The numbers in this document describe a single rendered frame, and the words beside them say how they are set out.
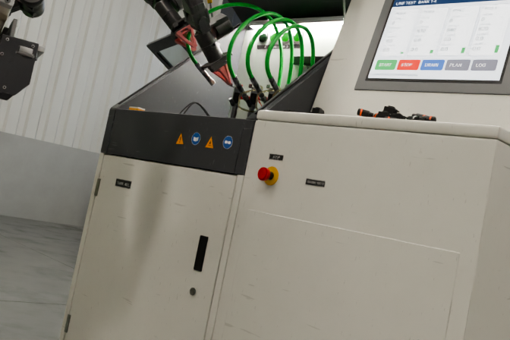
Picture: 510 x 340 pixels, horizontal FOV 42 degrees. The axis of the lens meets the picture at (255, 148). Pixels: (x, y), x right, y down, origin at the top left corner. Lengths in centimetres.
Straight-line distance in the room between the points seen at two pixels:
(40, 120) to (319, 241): 746
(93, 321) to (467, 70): 139
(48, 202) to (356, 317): 762
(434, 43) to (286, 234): 68
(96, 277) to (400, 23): 126
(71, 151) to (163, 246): 705
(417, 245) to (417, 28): 73
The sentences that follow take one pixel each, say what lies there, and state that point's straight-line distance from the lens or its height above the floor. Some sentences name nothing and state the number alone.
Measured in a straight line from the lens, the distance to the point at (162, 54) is 623.
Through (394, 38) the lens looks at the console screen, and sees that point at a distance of 205.
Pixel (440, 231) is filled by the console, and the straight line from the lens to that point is 152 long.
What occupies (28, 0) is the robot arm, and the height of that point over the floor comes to 122.
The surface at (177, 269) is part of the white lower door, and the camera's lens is 202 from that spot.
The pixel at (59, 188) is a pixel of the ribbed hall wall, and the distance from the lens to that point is 905.
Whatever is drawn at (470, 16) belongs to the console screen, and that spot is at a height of 134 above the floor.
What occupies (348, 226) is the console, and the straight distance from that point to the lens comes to 164.
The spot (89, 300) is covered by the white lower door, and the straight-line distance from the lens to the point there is 234.
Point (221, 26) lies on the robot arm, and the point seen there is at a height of 127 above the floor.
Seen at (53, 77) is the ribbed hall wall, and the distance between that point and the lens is 901.
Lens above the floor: 71
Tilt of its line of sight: 5 degrees up
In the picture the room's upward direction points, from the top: 11 degrees clockwise
